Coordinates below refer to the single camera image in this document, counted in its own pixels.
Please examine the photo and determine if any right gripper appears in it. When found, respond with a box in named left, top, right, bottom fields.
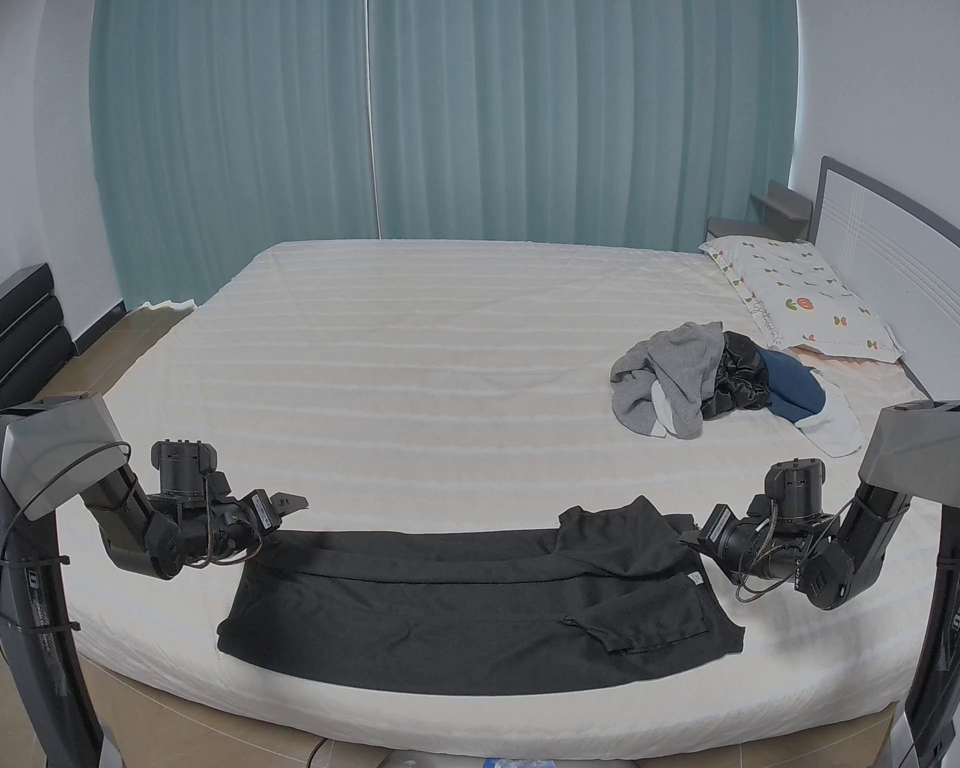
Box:
left=678, top=504, right=755, bottom=579

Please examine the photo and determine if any bed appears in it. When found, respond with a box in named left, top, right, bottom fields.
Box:
left=56, top=156, right=960, bottom=751

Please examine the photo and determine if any black T-shirt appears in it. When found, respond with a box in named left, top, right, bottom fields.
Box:
left=217, top=495, right=745, bottom=691

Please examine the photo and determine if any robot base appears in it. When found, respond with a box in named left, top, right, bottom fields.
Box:
left=375, top=746, right=624, bottom=768

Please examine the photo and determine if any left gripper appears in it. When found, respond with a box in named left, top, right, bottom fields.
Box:
left=221, top=487, right=310, bottom=545

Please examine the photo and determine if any pile of clothes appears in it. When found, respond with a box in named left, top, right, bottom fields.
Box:
left=609, top=321, right=864, bottom=459

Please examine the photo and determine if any grey bedside table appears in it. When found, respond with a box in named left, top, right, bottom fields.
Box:
left=706, top=180, right=815, bottom=243

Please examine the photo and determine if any blue-green curtain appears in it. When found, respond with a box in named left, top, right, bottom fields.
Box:
left=367, top=0, right=800, bottom=252
left=90, top=0, right=380, bottom=309

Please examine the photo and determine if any black chest of drawers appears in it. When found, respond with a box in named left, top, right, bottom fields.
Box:
left=0, top=262, right=76, bottom=410

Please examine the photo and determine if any white printed pillow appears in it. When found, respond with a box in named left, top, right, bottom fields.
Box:
left=699, top=234, right=905, bottom=365

